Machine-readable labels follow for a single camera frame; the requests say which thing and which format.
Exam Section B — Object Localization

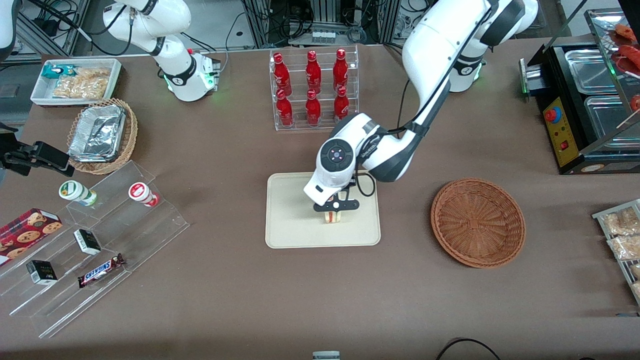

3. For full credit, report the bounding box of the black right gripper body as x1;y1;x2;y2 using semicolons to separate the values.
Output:
0;124;35;177

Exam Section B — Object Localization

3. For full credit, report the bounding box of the beige plastic tray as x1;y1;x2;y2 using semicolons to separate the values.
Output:
265;171;382;249

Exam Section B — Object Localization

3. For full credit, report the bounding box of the white rectangular snack tray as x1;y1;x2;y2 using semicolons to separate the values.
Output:
30;57;123;108

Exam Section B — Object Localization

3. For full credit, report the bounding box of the light wicker basket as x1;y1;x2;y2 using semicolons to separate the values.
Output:
66;98;139;176

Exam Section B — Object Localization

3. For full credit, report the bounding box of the brown wicker basket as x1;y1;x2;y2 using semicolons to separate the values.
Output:
430;178;527;269

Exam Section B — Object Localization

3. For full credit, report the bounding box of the tray of snack bags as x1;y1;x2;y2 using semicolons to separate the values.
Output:
592;199;640;307

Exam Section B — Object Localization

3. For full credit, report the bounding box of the green lid yogurt cup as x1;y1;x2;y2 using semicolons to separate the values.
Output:
58;180;99;207

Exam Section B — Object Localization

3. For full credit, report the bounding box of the stack of foil trays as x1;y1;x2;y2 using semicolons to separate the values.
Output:
68;104;127;163

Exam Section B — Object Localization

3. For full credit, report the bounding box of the clear acrylic bottle rack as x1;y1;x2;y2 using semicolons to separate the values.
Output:
269;45;360;132

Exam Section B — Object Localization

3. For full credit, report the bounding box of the red cookie box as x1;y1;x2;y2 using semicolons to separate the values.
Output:
0;208;64;266

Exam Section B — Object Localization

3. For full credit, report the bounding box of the small black white box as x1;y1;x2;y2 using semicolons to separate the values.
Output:
73;228;102;256

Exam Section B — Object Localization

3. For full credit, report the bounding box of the red lid yogurt cup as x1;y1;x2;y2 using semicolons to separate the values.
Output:
128;182;161;208

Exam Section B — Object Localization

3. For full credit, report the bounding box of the clear bag of chips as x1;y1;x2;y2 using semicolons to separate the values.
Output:
52;67;112;100

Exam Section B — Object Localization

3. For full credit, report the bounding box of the red drink bottle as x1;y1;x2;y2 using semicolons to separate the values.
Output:
272;52;293;96
305;89;322;126
333;86;350;122
305;50;323;94
333;48;349;91
276;89;295;127

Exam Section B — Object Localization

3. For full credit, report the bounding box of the green snack packet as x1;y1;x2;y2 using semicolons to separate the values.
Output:
41;64;77;80

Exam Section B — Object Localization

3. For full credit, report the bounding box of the snickers chocolate bar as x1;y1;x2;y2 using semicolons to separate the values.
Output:
77;253;126;289

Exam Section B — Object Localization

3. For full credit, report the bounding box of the clear acrylic stepped shelf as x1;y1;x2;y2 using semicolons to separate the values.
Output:
0;160;191;340

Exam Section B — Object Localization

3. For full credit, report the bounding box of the black food warmer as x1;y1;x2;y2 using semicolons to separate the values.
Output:
519;7;640;176

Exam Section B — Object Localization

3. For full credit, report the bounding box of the steel warmer pan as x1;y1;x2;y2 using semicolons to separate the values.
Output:
565;48;622;95
584;95;640;151

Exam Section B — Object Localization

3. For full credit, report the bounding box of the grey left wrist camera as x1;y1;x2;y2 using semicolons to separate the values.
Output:
313;198;361;213

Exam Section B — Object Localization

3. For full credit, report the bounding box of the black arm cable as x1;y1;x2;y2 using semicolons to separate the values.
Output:
354;75;453;199

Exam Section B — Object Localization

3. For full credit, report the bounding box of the black cable loop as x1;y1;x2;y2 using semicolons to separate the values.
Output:
435;338;502;360

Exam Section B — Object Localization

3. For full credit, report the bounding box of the aluminium frame structure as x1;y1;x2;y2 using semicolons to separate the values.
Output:
241;0;402;49

